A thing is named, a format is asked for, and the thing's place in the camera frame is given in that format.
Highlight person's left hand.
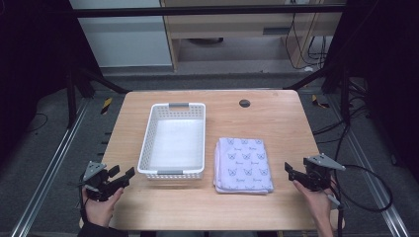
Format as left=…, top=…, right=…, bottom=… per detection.
left=81, top=186, right=125, bottom=229

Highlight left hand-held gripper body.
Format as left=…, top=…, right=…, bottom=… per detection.
left=79, top=160, right=116, bottom=202

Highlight person's right hand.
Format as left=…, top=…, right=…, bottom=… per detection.
left=292, top=179, right=338, bottom=218

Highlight black looped gripper cable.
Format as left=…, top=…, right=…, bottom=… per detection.
left=329, top=163, right=394, bottom=237

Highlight thin black floor cable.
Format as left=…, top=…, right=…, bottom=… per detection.
left=27, top=112, right=49, bottom=133

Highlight black floor cables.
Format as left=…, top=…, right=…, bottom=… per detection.
left=311, top=78, right=372, bottom=162

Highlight yellow black tape strip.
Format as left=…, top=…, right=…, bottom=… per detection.
left=100, top=97, right=114, bottom=116
left=310, top=94, right=331, bottom=110

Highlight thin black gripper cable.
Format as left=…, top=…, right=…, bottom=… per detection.
left=78, top=182, right=89, bottom=225

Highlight black horizontal frame bar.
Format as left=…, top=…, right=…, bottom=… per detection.
left=63, top=4, right=348, bottom=18

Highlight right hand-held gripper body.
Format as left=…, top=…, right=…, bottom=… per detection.
left=301, top=153, right=347, bottom=193

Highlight lilac patterned towel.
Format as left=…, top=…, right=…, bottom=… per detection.
left=212, top=136, right=275, bottom=195

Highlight black metal stand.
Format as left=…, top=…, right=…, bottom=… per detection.
left=282, top=60, right=353, bottom=125
left=64, top=63, right=131, bottom=130

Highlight black curtain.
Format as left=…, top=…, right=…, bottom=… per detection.
left=0, top=0, right=102, bottom=166
left=324, top=0, right=419, bottom=182

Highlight black hanging desk cables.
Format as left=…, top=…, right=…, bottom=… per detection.
left=284, top=12, right=331, bottom=71

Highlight white perforated plastic basket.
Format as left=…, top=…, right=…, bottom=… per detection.
left=136, top=102, right=207, bottom=181

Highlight white cabinet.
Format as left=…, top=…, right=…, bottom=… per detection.
left=68, top=0, right=174, bottom=69

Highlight light wooden desk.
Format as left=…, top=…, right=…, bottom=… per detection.
left=159, top=0, right=348, bottom=72

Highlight aluminium floor rail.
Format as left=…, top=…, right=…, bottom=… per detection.
left=9, top=98, right=91, bottom=237
left=325, top=93, right=412, bottom=237

